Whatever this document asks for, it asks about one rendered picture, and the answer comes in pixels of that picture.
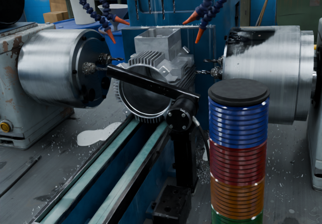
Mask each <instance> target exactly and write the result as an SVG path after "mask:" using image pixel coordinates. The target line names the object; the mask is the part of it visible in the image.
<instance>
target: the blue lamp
mask: <svg viewBox="0 0 322 224"><path fill-rule="evenodd" d="M269 99H270V97H268V98H267V99H266V100H264V101H263V102H261V103H259V104H256V105H253V106H226V105H222V104H219V103H217V102H215V101H214V100H213V99H211V98H210V97H209V96H208V109H209V110H208V113H209V115H208V117H209V136H210V138H211V139H212V140H213V141H214V142H215V143H217V144H219V145H222V146H225V147H228V148H234V149H246V148H251V147H255V146H258V145H260V144H262V143H263V142H264V141H265V140H266V139H267V133H268V114H269V111H268V110H269Z"/></svg>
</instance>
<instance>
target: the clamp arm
mask: <svg viewBox="0 0 322 224"><path fill-rule="evenodd" d="M106 76H108V77H111V78H114V79H117V80H120V81H122V82H125V83H128V84H131V85H134V86H137V87H139V88H142V89H145V90H148V91H151V92H154V93H157V94H160V95H163V96H165V97H168V98H171V99H174V100H176V99H177V97H179V96H181V95H183V94H188V95H191V96H193V97H194V98H195V99H196V100H197V101H198V103H199V100H200V97H201V95H200V94H197V93H194V92H191V91H188V90H186V89H183V88H180V87H177V86H174V85H171V84H168V83H165V82H162V81H159V80H156V79H153V78H151V77H148V76H145V75H142V74H139V73H136V72H133V71H130V70H127V69H124V68H121V67H118V66H116V65H113V64H109V65H108V66H107V70H106Z"/></svg>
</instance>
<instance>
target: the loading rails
mask: <svg viewBox="0 0 322 224"><path fill-rule="evenodd" d="M170 131H171V128H170V127H169V126H168V125H167V123H166V121H165V120H164V119H162V120H161V122H159V121H158V122H156V121H155V123H153V122H152V123H150V122H149V123H148V121H146V123H145V121H143V122H142V121H141V120H140V121H139V120H138V119H137V120H136V118H135V117H134V115H133V113H131V114H130V115H129V116H128V117H127V118H126V119H125V120H124V121H123V122H122V123H121V124H120V125H119V126H118V127H117V128H116V130H115V131H114V132H113V133H112V134H111V135H110V136H109V137H108V138H107V139H106V140H105V141H104V142H103V143H102V145H101V146H100V147H99V148H98V149H97V150H96V151H95V152H94V153H93V154H92V155H91V156H90V157H89V158H88V159H87V161H86V162H85V163H84V164H83V165H82V166H81V167H80V168H79V169H78V170H77V171H76V172H75V173H74V174H73V175H72V177H71V178H70V179H69V180H68V181H67V182H66V183H65V184H64V185H63V186H62V187H61V188H60V189H59V190H58V191H57V193H56V194H55V195H54V196H53V197H52V198H51V199H50V200H49V201H48V202H47V203H46V204H45V205H44V206H43V207H42V209H41V210H40V211H39V212H38V213H37V214H36V215H35V216H34V217H33V218H32V219H31V220H30V221H29V222H28V224H144V222H145V220H146V218H147V219H152V212H153V210H154V208H155V206H156V204H157V202H155V200H156V198H157V196H158V194H159V192H160V190H161V189H162V187H163V185H164V183H165V181H166V179H167V177H176V170H175V158H174V146H173V141H171V138H170Z"/></svg>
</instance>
